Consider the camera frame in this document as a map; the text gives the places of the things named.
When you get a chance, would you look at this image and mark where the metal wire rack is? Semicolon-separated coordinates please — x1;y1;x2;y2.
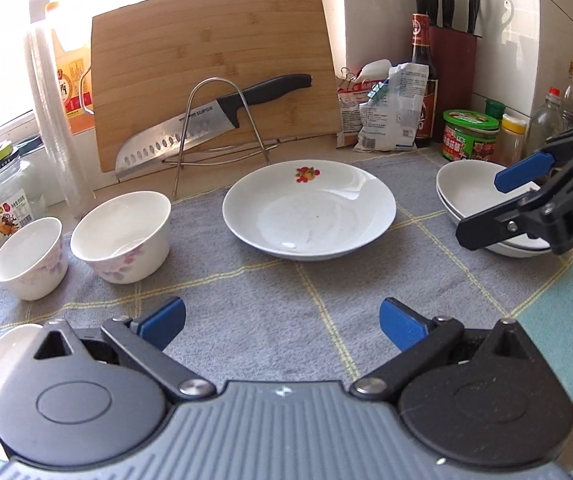
164;77;280;198

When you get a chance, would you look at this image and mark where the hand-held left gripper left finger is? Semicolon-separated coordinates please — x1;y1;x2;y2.
19;296;217;403

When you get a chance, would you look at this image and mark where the white floral plate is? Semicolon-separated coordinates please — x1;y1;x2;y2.
441;200;555;259
222;159;397;261
437;160;547;221

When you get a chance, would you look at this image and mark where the dark lidded container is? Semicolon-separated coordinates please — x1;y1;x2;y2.
14;134;42;156

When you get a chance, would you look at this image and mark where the white printed bag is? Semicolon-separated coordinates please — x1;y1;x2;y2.
354;62;430;153

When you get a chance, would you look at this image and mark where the grey checked cloth mat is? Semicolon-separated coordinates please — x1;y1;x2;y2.
0;152;573;411

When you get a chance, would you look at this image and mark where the thick plastic wrap roll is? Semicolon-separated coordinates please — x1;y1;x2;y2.
26;22;94;221

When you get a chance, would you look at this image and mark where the orange cooking wine jug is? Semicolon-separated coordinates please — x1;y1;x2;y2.
44;2;94;136

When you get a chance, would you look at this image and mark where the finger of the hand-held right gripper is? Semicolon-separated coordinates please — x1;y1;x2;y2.
494;115;573;195
455;182;556;252

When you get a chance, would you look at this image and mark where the dark red knife block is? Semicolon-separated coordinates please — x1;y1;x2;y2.
429;25;477;143

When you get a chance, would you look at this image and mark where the red capped clear bottle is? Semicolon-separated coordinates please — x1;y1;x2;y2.
525;87;565;158

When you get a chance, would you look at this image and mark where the green lidded sauce jar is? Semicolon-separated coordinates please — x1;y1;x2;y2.
441;109;500;163

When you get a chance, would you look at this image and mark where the bamboo cutting board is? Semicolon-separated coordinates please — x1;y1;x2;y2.
90;0;345;176

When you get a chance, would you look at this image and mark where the yellow lidded spice jar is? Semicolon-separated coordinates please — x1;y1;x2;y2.
497;114;526;167

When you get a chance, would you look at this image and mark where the glass jar with green lid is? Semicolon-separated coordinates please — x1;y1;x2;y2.
0;142;47;238

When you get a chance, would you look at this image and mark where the black handled kitchen knife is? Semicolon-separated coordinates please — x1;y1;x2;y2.
115;74;313;182

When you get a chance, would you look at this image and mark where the red printed bag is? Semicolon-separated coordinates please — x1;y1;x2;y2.
337;85;370;148

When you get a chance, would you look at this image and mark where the dark sauce bottle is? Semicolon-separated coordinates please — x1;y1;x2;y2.
411;12;440;148

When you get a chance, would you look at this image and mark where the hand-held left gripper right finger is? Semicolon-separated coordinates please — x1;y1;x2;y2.
349;297;550;403

